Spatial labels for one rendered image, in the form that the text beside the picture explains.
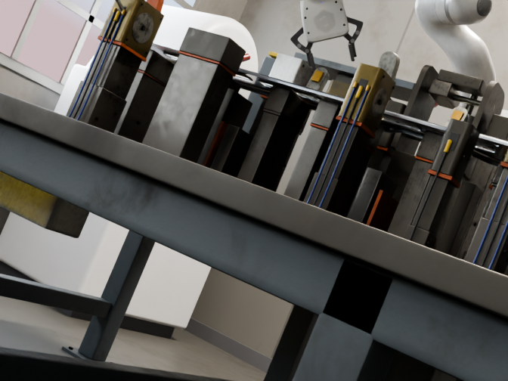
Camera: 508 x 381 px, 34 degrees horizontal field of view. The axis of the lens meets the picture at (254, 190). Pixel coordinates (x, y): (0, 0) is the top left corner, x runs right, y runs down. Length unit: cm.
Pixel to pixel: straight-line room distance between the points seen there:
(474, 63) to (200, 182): 128
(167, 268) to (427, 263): 332
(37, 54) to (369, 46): 187
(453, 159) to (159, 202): 63
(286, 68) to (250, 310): 282
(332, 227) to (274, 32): 436
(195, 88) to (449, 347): 108
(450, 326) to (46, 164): 70
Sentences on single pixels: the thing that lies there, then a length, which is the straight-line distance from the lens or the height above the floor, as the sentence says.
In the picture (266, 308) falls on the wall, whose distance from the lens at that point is 477.
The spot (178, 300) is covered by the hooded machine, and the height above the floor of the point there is 21.
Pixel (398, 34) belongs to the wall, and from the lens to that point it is 490.
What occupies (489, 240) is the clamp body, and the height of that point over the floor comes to 79.
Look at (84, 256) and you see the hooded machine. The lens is 389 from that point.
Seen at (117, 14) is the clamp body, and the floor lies 100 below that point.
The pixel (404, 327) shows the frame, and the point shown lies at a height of 61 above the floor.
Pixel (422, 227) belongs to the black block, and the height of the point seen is 78.
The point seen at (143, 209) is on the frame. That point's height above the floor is 61.
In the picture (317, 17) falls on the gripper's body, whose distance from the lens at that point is 193.
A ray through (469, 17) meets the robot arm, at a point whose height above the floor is 134.
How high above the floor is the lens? 63
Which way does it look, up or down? 3 degrees up
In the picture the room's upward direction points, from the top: 23 degrees clockwise
